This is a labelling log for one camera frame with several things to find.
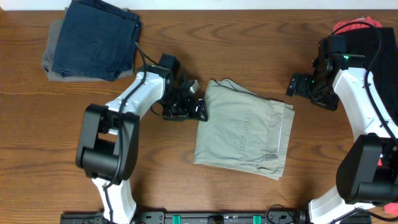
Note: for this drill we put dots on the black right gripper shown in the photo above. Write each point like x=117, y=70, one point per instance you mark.
x=301, y=90

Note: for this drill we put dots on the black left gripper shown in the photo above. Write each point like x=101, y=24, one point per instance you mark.
x=191, y=109

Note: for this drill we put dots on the khaki shorts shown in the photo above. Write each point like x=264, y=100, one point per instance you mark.
x=244, y=131

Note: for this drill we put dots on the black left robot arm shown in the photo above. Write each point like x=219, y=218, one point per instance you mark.
x=109, y=138

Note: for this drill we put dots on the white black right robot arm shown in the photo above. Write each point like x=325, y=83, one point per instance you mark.
x=367, y=176

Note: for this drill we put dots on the black garment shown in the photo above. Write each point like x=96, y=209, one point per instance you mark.
x=385, y=62

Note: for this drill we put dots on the folded navy blue shorts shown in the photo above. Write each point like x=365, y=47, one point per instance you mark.
x=93, y=40

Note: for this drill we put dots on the folded grey shorts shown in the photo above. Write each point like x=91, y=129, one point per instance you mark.
x=51, y=49

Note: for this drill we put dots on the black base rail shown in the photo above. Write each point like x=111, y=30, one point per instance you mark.
x=209, y=218

